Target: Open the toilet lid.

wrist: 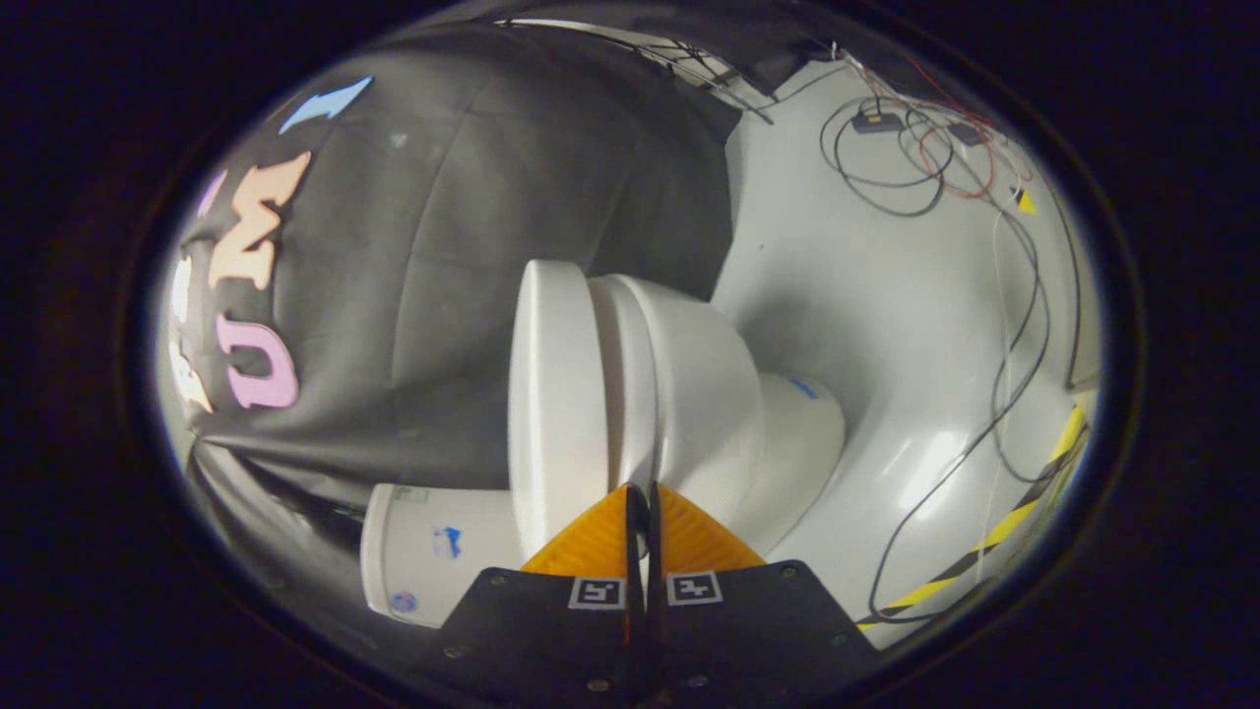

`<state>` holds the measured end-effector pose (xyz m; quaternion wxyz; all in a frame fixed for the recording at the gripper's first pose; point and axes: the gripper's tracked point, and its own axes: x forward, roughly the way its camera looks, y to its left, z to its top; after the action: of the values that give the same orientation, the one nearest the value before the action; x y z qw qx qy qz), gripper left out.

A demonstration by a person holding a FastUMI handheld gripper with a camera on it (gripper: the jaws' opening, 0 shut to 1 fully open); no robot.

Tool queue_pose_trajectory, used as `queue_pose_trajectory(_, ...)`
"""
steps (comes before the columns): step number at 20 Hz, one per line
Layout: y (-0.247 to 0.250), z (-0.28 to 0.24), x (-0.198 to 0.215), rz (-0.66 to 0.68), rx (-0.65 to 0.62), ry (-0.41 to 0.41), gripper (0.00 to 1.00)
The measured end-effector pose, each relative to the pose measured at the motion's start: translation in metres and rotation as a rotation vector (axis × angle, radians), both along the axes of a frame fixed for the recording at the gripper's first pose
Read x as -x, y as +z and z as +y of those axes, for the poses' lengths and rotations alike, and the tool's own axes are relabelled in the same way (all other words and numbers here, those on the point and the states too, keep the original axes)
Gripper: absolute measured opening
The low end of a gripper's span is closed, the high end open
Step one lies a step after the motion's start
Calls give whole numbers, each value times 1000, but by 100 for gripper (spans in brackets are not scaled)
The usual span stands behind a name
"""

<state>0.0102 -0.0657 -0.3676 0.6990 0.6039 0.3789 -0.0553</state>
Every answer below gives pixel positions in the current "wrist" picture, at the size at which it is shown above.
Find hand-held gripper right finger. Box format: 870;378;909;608
645;482;882;708

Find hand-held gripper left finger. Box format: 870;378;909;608
433;483;647;706

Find white toilet lid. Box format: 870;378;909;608
507;260;613;562

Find yellow black floor tape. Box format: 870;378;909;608
854;402;1092;632

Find black backdrop cloth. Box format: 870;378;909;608
157;18;745;592

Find long black cable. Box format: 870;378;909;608
866;192;1084;625

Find black coiled cable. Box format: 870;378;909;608
820;96;954;219

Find red cable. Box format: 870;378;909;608
854;54;1030;201

